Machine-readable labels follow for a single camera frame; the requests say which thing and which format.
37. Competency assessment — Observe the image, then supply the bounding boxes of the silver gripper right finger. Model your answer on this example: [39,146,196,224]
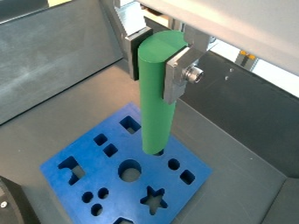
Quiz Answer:
[163,25,216,104]

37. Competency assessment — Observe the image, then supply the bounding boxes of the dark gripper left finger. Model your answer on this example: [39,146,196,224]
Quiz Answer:
[122,26,154,81]

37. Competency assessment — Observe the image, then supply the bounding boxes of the green oval peg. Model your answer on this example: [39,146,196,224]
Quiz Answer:
[138,31,186,154]

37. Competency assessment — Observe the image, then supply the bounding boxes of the yellow black clamp pair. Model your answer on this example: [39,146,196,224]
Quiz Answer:
[235,50,258,71]

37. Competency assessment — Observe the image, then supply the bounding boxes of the blue shape sorting block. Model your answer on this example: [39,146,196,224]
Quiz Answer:
[40,103,211,224]

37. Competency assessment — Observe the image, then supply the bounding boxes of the black curved peg holder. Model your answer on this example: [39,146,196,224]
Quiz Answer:
[0,176,42,224]

